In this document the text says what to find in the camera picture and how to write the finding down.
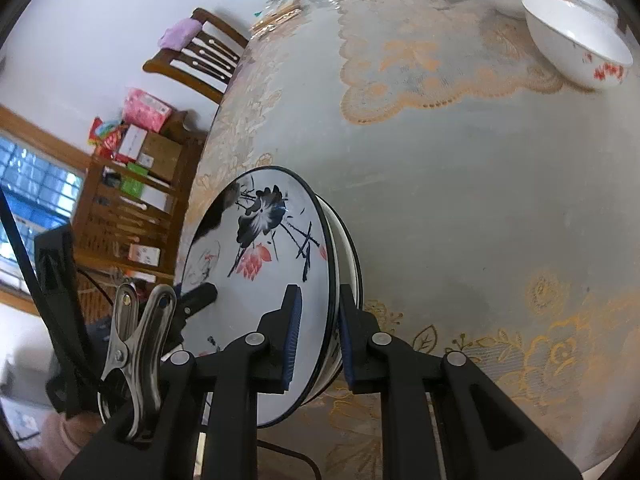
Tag green box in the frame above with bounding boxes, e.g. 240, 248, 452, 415
120, 162, 152, 197

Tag clear snack packets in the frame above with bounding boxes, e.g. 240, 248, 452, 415
250, 0, 304, 41

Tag cardboard box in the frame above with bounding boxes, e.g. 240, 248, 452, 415
137, 132, 184, 182

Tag black cable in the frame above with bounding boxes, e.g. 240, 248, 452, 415
259, 439, 322, 480

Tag lotus painted plate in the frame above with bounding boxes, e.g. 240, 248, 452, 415
177, 166, 334, 429

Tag pink flowered tissue bundle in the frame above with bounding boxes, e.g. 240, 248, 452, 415
122, 87, 174, 134

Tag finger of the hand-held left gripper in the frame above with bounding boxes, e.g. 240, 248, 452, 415
172, 282, 219, 343

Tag white plate with black lettering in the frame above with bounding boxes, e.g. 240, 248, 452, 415
316, 195, 352, 392

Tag metal spring clamp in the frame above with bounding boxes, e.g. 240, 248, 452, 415
100, 284, 179, 444

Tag purple cloth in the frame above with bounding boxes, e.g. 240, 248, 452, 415
159, 17, 203, 51

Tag wooden shelf with boxes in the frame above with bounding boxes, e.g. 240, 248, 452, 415
72, 155, 202, 287

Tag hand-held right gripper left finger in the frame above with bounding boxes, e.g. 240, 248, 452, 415
60, 284, 303, 480

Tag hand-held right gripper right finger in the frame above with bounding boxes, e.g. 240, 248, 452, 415
337, 284, 583, 480

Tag red snack bag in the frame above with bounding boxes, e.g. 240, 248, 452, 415
89, 117, 129, 162

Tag scalloped lace doily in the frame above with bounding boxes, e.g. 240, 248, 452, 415
337, 0, 568, 127

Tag large white red-flower bowl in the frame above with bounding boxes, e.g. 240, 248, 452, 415
521, 0, 635, 92

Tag window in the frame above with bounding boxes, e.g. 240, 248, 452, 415
0, 130, 86, 281

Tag white box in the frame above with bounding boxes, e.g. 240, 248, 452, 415
117, 125, 149, 162

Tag wooden chair with purple cloth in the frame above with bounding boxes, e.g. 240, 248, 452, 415
143, 7, 250, 106

